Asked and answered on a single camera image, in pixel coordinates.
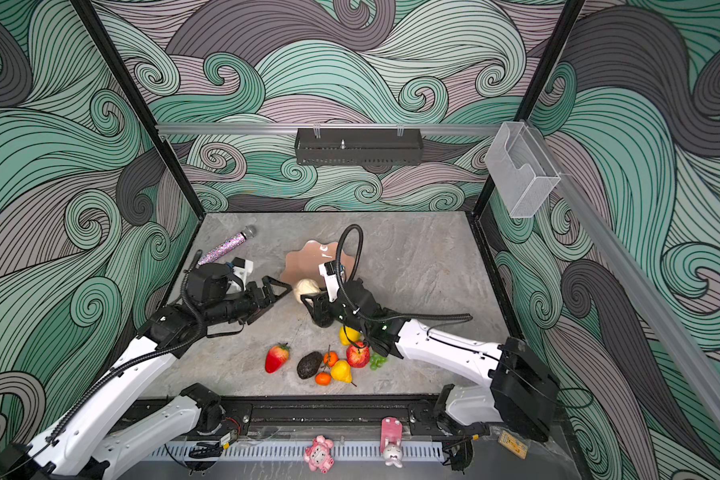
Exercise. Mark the yellow fake lemon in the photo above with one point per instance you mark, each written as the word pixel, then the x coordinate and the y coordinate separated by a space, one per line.
pixel 348 336

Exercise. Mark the pink scalloped fruit bowl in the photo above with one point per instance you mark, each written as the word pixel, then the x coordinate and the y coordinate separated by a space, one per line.
pixel 304 263

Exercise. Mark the black perforated wall tray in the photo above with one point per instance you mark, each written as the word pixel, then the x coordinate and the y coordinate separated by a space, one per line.
pixel 358 147

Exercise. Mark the beige fake pear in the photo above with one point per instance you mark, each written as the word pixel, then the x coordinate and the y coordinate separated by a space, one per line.
pixel 306 290

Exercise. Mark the orange fake tangerine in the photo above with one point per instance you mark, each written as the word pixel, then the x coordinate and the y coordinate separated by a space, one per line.
pixel 330 358
pixel 323 379

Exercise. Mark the orange fake tangerine upper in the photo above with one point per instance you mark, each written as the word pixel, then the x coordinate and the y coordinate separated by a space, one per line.
pixel 330 358

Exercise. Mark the red fake strawberry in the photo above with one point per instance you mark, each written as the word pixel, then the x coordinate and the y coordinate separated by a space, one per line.
pixel 276 357

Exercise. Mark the orange fake tangerine lower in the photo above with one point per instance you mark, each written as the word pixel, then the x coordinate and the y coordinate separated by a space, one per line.
pixel 323 379

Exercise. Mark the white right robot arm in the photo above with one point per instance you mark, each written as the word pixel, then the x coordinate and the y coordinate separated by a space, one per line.
pixel 510 383

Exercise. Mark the yellow fake pear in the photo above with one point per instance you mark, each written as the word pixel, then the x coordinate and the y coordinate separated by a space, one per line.
pixel 341 371

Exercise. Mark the black corner frame post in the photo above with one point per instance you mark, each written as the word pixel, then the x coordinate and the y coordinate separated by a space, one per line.
pixel 96 30
pixel 549 58

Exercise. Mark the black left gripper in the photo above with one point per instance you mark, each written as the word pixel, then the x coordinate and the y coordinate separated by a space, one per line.
pixel 259 302

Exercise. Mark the pink glitter microphone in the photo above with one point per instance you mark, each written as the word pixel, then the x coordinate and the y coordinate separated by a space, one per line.
pixel 247 233

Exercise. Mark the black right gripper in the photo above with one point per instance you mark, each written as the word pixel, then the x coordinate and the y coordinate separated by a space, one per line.
pixel 324 302

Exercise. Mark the dark fake avocado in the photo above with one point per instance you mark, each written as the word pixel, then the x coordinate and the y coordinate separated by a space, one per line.
pixel 309 365

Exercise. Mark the grey aluminium rail right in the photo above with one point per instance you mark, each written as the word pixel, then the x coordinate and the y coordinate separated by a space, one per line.
pixel 692 362

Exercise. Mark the red fake apple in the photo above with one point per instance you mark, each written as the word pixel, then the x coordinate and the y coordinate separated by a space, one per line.
pixel 358 355

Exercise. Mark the black corner frame post right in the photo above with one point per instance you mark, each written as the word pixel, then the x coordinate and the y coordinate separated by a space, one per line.
pixel 549 58

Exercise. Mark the pink and white bunny toy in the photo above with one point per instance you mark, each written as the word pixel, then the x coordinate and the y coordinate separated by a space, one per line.
pixel 391 442

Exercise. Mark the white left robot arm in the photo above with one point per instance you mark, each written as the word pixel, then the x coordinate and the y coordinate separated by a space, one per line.
pixel 84 443

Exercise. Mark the grey aluminium rail back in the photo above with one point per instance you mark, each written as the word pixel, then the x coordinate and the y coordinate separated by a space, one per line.
pixel 251 128

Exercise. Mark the black corner frame post left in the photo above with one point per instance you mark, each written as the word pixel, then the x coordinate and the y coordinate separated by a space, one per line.
pixel 96 30

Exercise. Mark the clear plastic wall box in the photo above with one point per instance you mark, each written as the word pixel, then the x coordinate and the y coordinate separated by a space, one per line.
pixel 520 164

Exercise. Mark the grey aluminium rail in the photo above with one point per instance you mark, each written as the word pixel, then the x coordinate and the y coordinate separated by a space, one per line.
pixel 692 362
pixel 251 128

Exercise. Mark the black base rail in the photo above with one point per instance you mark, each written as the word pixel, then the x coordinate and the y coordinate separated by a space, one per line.
pixel 421 414

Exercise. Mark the green fake grape bunch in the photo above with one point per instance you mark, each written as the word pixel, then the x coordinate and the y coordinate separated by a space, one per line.
pixel 377 361

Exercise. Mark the yellow label tag right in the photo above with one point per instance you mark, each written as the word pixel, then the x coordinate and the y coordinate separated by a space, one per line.
pixel 513 444

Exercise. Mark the pink toy figure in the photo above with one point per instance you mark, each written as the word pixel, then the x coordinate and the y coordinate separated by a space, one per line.
pixel 318 456

